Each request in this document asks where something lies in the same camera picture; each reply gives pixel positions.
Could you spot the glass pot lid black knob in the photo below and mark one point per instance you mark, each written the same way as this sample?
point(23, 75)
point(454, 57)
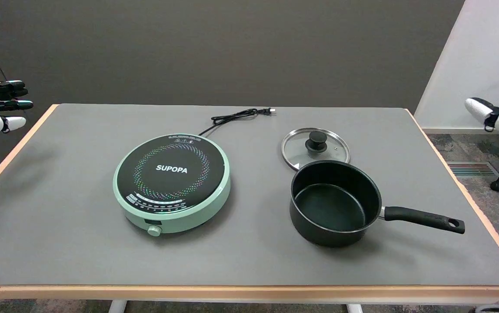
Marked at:
point(316, 141)

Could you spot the floor vent grille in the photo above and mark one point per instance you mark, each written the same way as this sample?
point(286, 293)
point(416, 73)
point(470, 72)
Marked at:
point(471, 169)

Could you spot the grey table mat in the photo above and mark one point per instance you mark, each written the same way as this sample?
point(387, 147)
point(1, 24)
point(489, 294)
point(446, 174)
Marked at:
point(58, 217)

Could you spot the mint green induction cooker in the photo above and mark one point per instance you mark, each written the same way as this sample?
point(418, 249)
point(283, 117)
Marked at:
point(171, 182)

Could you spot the white table leg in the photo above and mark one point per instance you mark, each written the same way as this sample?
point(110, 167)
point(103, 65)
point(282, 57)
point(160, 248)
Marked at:
point(354, 308)
point(117, 307)

